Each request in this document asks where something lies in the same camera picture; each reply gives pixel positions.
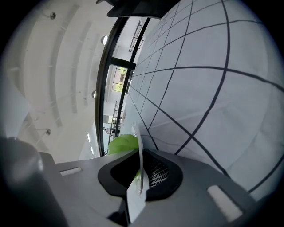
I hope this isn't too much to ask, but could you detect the black window frame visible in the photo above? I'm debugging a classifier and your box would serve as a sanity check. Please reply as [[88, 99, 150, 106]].
[[95, 16, 151, 157]]

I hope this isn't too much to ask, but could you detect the black flat object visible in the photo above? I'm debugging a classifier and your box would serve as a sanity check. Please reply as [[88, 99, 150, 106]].
[[95, 0, 179, 20]]

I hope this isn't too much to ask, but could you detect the white grid-lined table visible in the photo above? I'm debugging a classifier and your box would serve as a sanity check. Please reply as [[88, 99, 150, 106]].
[[123, 0, 280, 201]]

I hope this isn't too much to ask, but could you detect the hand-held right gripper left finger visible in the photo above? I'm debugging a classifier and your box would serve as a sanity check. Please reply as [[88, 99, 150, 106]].
[[55, 149, 140, 227]]

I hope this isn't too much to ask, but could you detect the green and white leafy vegetable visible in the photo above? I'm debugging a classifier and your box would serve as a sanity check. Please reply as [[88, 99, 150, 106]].
[[107, 121, 149, 223]]

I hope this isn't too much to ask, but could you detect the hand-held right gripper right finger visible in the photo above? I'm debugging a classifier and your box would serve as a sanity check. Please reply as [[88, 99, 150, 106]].
[[132, 149, 259, 227]]

